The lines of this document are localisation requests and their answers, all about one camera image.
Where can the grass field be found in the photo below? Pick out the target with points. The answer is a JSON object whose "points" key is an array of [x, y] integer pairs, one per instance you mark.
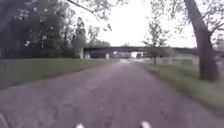
{"points": [[33, 70]]}

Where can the grey gravel path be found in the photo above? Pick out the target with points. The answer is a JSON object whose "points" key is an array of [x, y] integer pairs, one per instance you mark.
{"points": [[110, 96]]}

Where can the robot's own part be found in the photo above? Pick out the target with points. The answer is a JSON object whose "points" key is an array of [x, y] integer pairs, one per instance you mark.
{"points": [[145, 124], [80, 126]]}

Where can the dark wood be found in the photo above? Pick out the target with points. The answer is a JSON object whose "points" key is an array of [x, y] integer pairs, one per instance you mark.
{"points": [[33, 30]]}

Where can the large leaning tree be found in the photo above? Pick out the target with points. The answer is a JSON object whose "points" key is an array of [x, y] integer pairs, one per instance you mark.
{"points": [[205, 50]]}

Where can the grass verge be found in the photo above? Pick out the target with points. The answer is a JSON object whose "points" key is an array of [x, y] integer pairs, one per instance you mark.
{"points": [[186, 83]]}

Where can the long dark bridge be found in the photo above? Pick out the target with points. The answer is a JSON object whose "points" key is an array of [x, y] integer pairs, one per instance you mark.
{"points": [[133, 50]]}

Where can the small young tree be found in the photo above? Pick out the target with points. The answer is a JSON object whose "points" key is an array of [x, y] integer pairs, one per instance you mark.
{"points": [[155, 40]]}

